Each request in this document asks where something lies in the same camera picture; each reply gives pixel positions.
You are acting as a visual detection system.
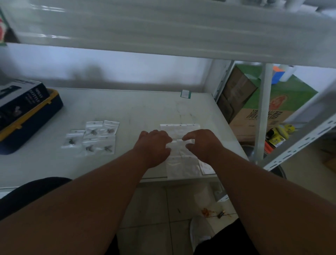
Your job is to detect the clear zip bag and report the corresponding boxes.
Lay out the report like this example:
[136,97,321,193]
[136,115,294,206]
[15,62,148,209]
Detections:
[167,139,197,158]

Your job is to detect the black shorts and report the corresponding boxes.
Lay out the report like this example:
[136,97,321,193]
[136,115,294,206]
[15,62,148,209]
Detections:
[0,177,260,255]

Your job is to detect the black round bucket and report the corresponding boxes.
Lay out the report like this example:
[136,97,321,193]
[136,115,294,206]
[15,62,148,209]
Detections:
[240,143,287,180]

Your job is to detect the white metal shelf post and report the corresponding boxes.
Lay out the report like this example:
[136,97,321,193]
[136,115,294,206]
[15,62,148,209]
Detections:
[253,63,274,164]

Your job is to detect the yellow packets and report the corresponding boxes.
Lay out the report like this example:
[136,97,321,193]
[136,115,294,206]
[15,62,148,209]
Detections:
[266,124,296,147]

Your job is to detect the black cardboard product box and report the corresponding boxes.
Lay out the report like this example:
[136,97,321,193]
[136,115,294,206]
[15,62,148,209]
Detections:
[0,79,50,131]

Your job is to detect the white slotted angle beam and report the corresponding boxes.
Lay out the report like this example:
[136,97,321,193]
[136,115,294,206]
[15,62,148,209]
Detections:
[258,81,336,172]

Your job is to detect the white shoe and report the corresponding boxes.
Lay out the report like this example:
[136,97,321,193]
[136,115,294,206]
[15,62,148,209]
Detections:
[190,216,216,253]

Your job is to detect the white plastic bottle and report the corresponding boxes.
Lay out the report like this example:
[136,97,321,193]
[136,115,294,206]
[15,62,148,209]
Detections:
[281,65,297,82]

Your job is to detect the blue toolbox with yellow trim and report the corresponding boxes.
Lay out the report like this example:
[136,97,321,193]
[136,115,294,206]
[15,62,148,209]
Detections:
[0,88,64,155]

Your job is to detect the person's left hand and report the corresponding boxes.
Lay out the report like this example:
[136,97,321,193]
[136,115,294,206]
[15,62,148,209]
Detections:
[133,130,173,169]

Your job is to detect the white metal shelf board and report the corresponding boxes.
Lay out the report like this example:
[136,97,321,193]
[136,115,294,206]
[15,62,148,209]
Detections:
[0,0,336,69]

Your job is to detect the pile of clear plastic bags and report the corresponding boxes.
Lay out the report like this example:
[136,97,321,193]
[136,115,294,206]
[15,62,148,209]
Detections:
[160,123,216,180]

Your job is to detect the person's right hand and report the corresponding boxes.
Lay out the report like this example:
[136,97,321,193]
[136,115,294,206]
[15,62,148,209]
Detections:
[182,129,226,165]

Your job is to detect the plain brown cardboard box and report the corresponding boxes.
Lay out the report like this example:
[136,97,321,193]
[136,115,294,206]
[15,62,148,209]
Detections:
[217,65,258,124]

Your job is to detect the red and green package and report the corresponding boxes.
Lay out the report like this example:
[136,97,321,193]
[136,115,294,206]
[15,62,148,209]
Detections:
[0,9,20,46]

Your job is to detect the blue plastic container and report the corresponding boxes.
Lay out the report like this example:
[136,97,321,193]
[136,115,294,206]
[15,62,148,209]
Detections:
[271,69,285,85]

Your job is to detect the person's left forearm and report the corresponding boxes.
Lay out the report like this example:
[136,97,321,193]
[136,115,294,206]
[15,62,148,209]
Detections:
[0,148,151,255]

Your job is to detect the green and brown cardboard box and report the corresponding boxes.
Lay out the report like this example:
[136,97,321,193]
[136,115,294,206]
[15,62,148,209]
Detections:
[229,64,318,143]

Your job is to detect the small bag with screws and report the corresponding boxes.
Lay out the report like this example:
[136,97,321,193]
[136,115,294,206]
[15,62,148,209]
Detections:
[79,138,100,157]
[84,121,103,138]
[98,135,116,155]
[61,130,85,150]
[102,120,120,136]

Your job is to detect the person's right forearm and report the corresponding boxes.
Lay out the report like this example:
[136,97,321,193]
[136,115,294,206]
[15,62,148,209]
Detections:
[209,148,336,255]

